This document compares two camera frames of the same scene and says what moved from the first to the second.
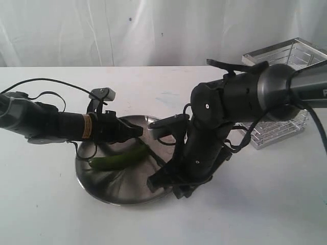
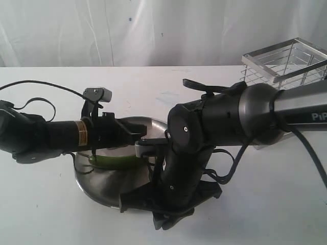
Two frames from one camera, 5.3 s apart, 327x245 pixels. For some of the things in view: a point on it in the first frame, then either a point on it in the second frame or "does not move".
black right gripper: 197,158 -> 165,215
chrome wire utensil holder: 297,54 does not move
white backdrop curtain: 151,33 does not move
